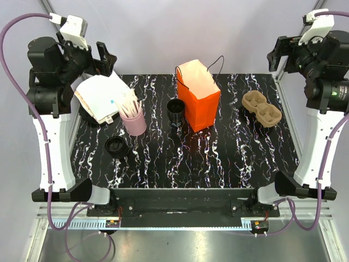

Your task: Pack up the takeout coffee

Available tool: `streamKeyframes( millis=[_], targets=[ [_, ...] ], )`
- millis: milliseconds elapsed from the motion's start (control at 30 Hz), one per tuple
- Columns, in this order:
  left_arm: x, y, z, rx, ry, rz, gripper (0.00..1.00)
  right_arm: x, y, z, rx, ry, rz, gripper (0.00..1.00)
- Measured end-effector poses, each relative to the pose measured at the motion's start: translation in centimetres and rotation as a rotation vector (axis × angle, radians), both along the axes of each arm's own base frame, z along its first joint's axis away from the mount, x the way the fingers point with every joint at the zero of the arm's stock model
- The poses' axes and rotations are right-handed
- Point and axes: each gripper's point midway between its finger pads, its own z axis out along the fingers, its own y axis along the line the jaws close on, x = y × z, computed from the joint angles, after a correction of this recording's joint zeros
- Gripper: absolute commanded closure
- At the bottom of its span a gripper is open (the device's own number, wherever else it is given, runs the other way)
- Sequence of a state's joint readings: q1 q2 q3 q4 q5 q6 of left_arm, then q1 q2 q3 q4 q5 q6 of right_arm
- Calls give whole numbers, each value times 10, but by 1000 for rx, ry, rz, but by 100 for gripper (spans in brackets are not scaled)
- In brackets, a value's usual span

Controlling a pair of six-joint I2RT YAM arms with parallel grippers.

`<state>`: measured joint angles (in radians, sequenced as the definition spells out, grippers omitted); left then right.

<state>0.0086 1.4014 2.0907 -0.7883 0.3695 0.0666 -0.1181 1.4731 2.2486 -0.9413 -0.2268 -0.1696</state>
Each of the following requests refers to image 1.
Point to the black cup lid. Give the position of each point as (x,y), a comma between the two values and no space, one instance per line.
(117,147)

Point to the pulp cup carrier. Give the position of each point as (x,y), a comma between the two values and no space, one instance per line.
(266,114)

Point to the orange paper bag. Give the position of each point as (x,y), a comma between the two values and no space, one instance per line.
(199,92)

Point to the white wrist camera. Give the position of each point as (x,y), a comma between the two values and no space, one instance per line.
(320,24)
(72,28)

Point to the pink straw holder cup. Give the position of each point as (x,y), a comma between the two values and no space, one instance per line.
(133,119)

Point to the black coffee cup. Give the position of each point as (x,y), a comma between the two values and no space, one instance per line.
(176,112)

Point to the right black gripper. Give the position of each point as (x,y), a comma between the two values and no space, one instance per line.
(285,46)

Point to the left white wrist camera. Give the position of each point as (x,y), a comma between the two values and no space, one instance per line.
(72,28)

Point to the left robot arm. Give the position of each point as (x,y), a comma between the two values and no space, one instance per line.
(56,64)

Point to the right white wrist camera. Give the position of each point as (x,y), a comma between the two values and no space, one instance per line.
(320,24)

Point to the white napkin stack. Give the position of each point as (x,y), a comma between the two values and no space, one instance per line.
(99,95)

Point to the black round napkin base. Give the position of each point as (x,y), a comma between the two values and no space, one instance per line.
(89,119)

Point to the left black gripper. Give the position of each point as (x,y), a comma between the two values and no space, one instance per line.
(104,66)

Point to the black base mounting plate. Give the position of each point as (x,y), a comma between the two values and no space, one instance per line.
(181,209)

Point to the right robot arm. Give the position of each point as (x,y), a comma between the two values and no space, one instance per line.
(323,61)

